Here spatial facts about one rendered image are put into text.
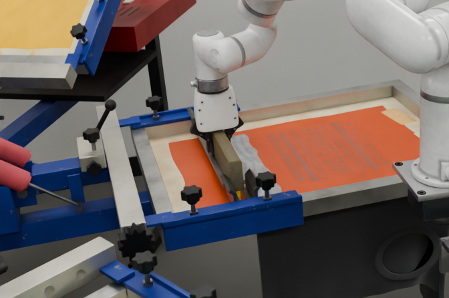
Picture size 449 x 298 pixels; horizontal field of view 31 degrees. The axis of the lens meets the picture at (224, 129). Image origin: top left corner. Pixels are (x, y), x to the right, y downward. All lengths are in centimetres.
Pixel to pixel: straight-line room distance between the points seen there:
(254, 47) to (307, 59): 235
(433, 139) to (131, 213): 62
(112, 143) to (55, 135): 208
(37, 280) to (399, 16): 77
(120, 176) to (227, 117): 29
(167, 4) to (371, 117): 106
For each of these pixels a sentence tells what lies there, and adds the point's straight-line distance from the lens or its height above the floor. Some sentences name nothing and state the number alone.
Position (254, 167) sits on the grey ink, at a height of 96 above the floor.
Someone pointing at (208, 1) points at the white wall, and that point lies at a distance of 391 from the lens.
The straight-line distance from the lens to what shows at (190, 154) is 205.
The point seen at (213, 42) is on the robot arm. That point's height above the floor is 130.
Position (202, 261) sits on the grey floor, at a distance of 338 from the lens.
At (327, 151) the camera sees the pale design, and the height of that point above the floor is 96.
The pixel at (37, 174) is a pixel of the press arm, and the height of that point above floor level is 104.
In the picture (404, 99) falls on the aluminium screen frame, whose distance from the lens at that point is 225.
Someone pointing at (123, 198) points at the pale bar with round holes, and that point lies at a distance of 170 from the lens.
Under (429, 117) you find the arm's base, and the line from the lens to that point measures 142.
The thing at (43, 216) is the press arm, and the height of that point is 92.
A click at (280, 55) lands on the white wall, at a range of 408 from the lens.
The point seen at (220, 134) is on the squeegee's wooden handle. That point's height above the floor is 106.
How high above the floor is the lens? 183
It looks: 24 degrees down
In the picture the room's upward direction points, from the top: 6 degrees counter-clockwise
